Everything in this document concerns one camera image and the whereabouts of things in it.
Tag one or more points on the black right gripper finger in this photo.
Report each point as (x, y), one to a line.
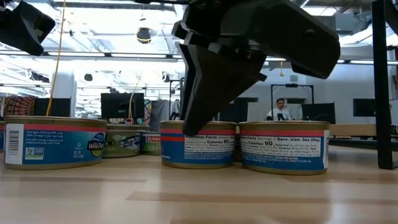
(214, 81)
(183, 81)

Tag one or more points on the green-label pull-tab can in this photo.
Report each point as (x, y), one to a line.
(124, 143)

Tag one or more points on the black round ceiling lamp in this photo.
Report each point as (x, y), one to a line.
(165, 77)
(88, 77)

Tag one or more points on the grey hanging cloth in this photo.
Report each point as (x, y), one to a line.
(159, 112)

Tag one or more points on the yellow hanging tag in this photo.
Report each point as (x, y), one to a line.
(281, 74)

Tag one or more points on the ceiling light strip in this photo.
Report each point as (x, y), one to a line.
(77, 54)
(360, 62)

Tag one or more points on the black ceiling dome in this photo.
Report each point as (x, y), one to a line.
(143, 35)

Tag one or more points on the black metal stand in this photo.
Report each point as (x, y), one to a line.
(292, 85)

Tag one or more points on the green Bumble Bee tuna can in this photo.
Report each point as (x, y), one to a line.
(151, 144)

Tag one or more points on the person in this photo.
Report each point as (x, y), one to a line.
(280, 113)

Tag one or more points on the colourful patterned cloth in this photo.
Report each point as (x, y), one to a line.
(18, 105)

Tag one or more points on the black metal table frame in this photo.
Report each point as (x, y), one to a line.
(382, 93)

